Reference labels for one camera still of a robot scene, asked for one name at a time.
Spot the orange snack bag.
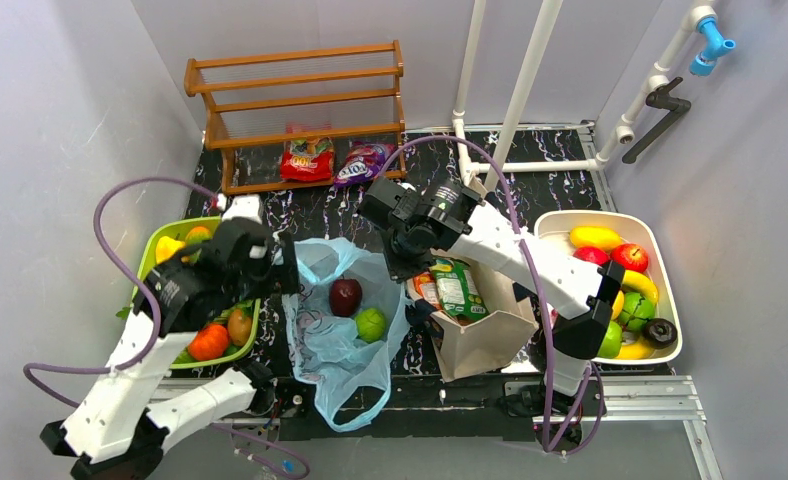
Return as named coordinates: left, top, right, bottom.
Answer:
left=412, top=271, right=441, bottom=309

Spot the green Fox's candy bag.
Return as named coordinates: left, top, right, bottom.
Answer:
left=429, top=257, right=488, bottom=325

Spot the dark red apple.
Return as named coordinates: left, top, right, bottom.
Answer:
left=329, top=278, right=363, bottom=317

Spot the green custard apple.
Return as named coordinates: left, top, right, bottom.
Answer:
left=355, top=308, right=387, bottom=344

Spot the beige canvas tote bag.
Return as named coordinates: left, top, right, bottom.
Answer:
left=406, top=250, right=539, bottom=382

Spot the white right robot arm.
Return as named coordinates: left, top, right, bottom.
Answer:
left=358, top=177, right=624, bottom=395

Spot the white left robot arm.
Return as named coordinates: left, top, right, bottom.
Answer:
left=40, top=217, right=299, bottom=479

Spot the purple Fox's candy bag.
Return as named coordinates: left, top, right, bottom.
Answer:
left=333, top=142, right=397, bottom=188

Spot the red snack bag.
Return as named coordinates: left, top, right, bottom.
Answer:
left=280, top=137, right=335, bottom=182

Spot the yellow bell pepper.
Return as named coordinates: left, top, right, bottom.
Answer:
left=153, top=235, right=186, bottom=264

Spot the green orange mango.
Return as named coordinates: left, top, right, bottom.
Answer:
left=184, top=226, right=213, bottom=255

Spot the orange bell pepper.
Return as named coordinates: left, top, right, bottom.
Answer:
left=186, top=323, right=231, bottom=362

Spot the brown potato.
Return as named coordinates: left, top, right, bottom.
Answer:
left=226, top=308, right=253, bottom=347

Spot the green vegetable basket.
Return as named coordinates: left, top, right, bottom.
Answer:
left=137, top=216, right=261, bottom=372

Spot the white fruit tray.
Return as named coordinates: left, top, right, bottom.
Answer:
left=535, top=210, right=684, bottom=367

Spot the wooden shelf rack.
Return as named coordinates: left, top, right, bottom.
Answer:
left=183, top=40, right=406, bottom=195

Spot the yellow mango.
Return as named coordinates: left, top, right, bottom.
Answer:
left=569, top=226, right=623, bottom=253

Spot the red peach apple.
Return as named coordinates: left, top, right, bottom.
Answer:
left=610, top=243, right=650, bottom=273

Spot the yellow banana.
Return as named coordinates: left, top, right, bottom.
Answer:
left=617, top=271, right=659, bottom=360

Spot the dark mangosteen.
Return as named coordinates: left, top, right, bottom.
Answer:
left=642, top=318, right=678, bottom=349

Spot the blue pipe valve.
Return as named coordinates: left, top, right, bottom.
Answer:
left=689, top=16, right=737, bottom=77

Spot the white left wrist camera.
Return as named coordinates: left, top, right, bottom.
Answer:
left=213, top=193, right=270, bottom=260

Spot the white pvc pipe frame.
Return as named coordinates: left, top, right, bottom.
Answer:
left=451, top=0, right=720, bottom=195

